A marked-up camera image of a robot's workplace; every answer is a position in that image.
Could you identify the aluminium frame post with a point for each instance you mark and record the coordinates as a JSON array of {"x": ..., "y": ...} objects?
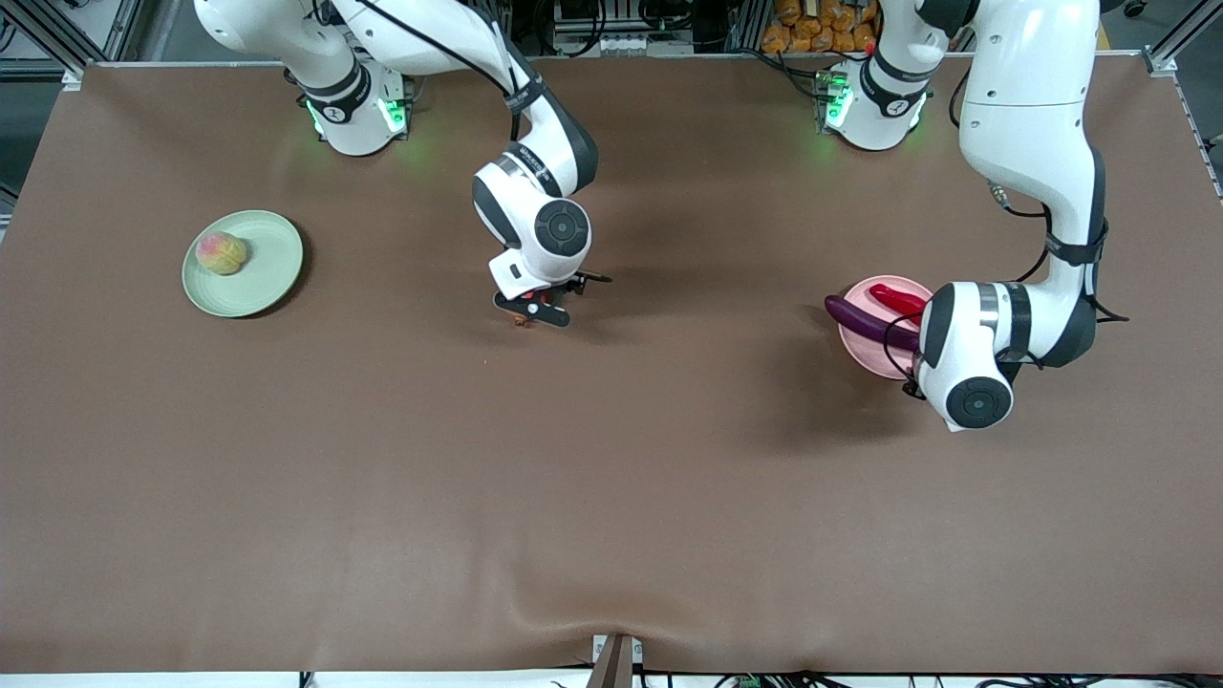
[
  {"x": 1180, "y": 33},
  {"x": 57, "y": 29}
]

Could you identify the white power strip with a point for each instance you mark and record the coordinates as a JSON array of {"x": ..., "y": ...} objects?
[{"x": 420, "y": 29}]

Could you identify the long purple eggplant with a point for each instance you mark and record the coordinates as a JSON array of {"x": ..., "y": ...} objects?
[{"x": 860, "y": 320}]

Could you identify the red chili pepper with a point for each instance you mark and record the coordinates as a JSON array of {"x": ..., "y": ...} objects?
[{"x": 893, "y": 298}]

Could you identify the pile of orange bags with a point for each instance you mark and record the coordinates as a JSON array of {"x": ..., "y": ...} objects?
[{"x": 822, "y": 29}]

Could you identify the brown post with white bracket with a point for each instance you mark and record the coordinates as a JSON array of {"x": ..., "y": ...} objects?
[{"x": 614, "y": 664}]

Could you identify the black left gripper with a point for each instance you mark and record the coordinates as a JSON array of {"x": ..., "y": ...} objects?
[{"x": 911, "y": 388}]

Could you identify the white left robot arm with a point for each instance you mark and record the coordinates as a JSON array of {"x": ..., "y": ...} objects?
[{"x": 1022, "y": 86}]

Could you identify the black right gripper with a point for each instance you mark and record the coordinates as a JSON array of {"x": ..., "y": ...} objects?
[{"x": 576, "y": 282}]

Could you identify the white terminal strip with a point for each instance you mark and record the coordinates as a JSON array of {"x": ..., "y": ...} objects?
[{"x": 626, "y": 45}]

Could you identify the brown table cover mat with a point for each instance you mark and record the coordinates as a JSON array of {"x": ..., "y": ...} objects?
[{"x": 478, "y": 478}]

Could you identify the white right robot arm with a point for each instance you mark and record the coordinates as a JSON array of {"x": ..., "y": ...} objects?
[{"x": 430, "y": 38}]

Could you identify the pink round plate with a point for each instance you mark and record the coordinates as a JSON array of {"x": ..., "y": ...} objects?
[{"x": 874, "y": 358}]

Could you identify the light green round plate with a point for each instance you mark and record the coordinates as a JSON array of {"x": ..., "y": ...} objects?
[{"x": 268, "y": 277}]

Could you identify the red yellow apple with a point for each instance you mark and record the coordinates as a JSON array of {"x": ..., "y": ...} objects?
[{"x": 520, "y": 322}]

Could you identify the yellow pink peach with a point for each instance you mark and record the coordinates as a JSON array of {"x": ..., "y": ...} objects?
[{"x": 222, "y": 253}]

